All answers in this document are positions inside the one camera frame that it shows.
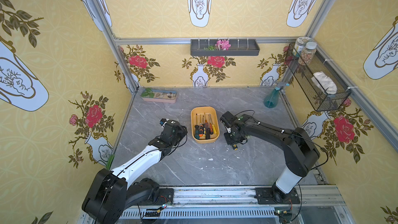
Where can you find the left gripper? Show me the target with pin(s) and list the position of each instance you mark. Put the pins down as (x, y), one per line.
(169, 129)

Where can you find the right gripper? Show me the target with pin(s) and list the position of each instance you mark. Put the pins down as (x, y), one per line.
(230, 127)

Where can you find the green black handle screwdriver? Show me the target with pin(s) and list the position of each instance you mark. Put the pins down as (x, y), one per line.
(196, 135)

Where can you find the yellow handle screwdriver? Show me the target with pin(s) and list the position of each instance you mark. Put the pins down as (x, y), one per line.
(214, 128)

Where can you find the yellow plastic storage box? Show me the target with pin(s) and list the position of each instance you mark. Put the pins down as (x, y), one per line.
(201, 111)

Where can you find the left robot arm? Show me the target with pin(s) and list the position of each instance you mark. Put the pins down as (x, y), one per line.
(114, 191)

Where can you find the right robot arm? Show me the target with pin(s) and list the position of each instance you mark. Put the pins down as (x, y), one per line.
(300, 152)

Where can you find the pink tray with stones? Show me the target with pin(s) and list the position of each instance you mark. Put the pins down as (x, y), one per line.
(160, 96)

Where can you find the teal spray bottle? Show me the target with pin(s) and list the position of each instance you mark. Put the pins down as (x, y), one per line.
(271, 100)

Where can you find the pink artificial flower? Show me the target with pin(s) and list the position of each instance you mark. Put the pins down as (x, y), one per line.
(223, 44)

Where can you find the white cloth bundle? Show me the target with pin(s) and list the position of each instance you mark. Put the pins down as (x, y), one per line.
(324, 83)

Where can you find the spice jar front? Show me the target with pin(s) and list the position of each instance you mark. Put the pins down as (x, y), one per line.
(307, 53)

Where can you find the white lid jar back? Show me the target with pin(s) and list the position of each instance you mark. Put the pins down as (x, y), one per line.
(300, 43)

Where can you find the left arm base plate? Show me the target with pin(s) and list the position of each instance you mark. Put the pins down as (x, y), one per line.
(165, 195)

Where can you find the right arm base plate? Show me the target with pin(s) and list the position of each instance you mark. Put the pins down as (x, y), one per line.
(275, 196)

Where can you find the grey wall shelf tray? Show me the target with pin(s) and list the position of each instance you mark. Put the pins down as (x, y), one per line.
(239, 47)

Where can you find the black wire basket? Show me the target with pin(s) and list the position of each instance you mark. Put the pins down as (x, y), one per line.
(303, 76)

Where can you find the aluminium front rail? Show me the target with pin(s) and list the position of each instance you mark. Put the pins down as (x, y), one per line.
(320, 204)

